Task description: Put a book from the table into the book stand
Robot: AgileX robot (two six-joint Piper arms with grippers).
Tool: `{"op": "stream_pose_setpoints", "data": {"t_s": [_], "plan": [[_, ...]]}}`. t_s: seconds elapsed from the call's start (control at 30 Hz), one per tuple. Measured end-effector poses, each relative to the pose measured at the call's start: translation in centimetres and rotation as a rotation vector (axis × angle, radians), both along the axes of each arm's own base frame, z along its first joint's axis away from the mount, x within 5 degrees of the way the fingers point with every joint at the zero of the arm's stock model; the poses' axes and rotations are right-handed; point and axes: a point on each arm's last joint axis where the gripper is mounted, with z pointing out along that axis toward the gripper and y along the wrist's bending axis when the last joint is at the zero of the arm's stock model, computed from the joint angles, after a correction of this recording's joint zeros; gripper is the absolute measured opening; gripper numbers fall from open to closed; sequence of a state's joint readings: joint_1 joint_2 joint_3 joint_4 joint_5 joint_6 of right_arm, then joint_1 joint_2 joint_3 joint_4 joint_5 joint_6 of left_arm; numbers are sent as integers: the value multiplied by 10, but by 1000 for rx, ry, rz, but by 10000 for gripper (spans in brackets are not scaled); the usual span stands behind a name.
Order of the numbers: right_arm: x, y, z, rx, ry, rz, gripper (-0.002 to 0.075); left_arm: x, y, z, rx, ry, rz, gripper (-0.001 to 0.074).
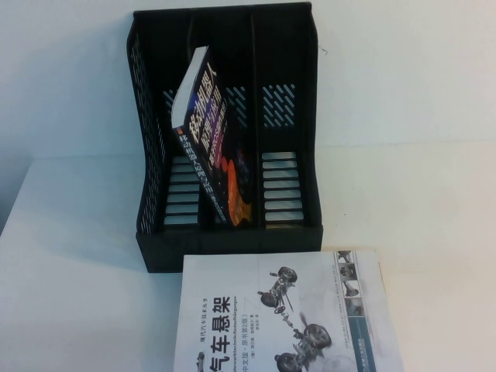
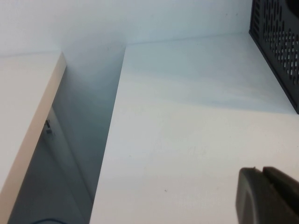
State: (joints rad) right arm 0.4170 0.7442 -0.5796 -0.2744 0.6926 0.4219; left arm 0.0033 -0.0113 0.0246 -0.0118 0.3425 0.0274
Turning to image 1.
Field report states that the black plastic three-slot book stand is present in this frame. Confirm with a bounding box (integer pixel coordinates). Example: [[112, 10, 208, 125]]
[[126, 2, 325, 274]]

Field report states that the dark mobile robot ROS book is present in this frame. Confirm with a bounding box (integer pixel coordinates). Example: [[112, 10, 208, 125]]
[[170, 45, 257, 228]]

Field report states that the white car suspension book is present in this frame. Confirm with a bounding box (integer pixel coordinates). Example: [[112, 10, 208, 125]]
[[170, 249, 408, 372]]

